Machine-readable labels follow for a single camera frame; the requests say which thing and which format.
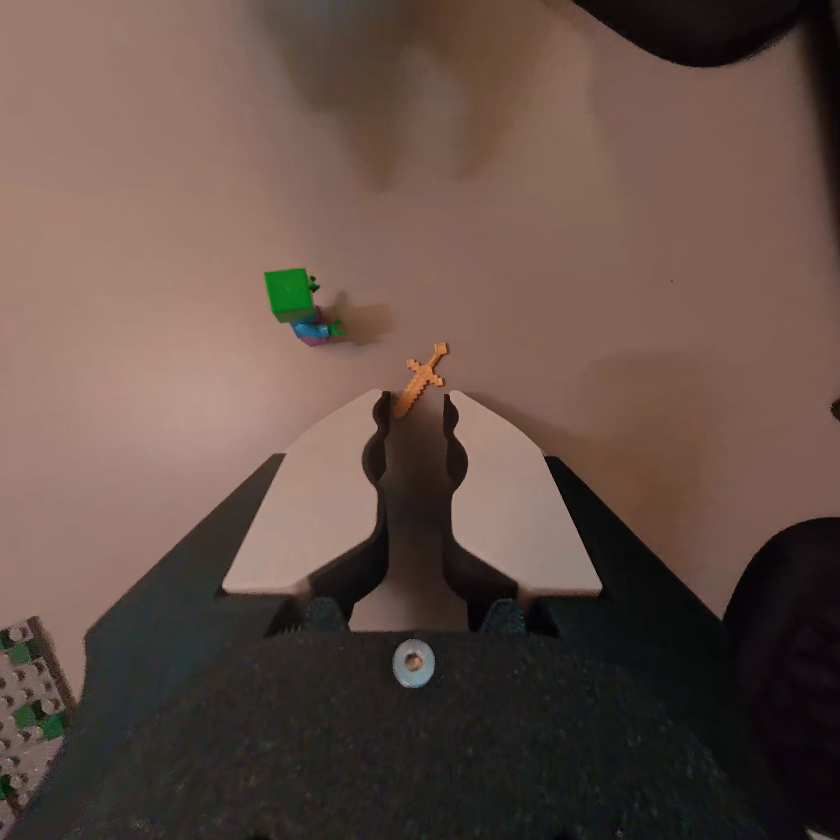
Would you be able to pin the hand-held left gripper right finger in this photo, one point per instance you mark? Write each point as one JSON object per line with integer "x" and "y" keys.
{"x": 525, "y": 518}

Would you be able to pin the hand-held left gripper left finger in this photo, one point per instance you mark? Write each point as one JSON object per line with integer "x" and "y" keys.
{"x": 308, "y": 518}

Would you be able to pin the gold toy sword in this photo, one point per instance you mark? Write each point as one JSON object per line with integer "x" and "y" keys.
{"x": 420, "y": 384}

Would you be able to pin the green headed toy minifigure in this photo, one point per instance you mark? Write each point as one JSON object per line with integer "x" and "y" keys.
{"x": 285, "y": 295}

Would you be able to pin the grey brick building model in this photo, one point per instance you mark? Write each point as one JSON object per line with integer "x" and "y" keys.
{"x": 26, "y": 709}

